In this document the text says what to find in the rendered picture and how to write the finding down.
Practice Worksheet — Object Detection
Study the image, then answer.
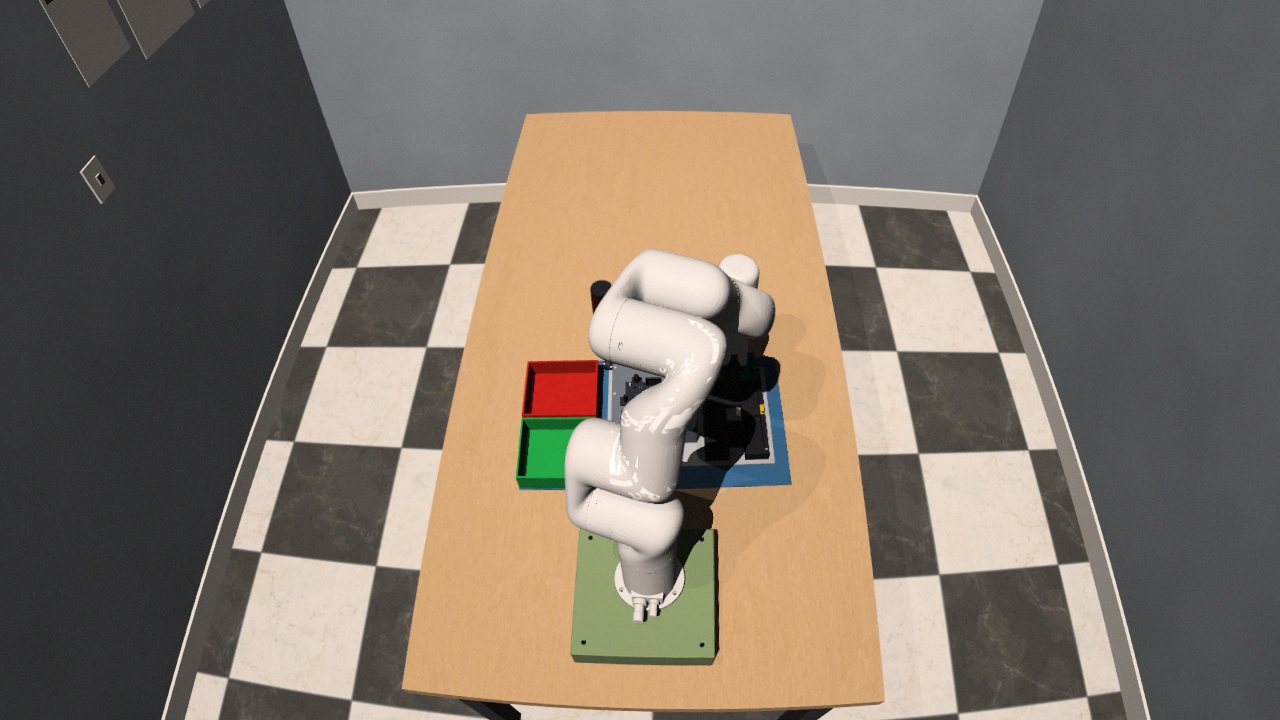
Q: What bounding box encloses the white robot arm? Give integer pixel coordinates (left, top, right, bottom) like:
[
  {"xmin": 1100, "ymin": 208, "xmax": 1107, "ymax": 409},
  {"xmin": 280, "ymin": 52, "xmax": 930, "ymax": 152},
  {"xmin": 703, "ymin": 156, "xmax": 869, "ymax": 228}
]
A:
[{"xmin": 564, "ymin": 249, "xmax": 774, "ymax": 623}]

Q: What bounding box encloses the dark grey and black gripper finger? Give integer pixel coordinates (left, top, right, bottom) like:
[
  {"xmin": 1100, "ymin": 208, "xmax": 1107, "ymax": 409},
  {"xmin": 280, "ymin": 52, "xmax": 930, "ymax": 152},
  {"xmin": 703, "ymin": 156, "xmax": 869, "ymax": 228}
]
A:
[{"xmin": 723, "ymin": 354, "xmax": 740, "ymax": 386}]

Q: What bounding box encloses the green open-top bin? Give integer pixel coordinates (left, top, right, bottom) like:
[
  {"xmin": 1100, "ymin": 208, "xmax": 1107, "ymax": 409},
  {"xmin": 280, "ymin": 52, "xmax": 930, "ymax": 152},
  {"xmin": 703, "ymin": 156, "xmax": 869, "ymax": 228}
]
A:
[{"xmin": 516, "ymin": 416, "xmax": 596, "ymax": 488}]

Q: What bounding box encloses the red bin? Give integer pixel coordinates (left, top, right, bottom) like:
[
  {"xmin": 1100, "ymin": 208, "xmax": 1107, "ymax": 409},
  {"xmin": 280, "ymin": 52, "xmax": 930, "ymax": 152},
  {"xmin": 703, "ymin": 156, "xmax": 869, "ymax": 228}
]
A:
[{"xmin": 522, "ymin": 360, "xmax": 600, "ymax": 418}]

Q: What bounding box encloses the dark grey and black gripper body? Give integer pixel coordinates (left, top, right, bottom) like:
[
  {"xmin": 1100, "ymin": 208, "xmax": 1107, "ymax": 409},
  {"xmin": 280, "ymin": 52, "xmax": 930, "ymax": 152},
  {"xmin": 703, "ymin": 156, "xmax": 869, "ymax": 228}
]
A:
[{"xmin": 723, "ymin": 331, "xmax": 749, "ymax": 366}]

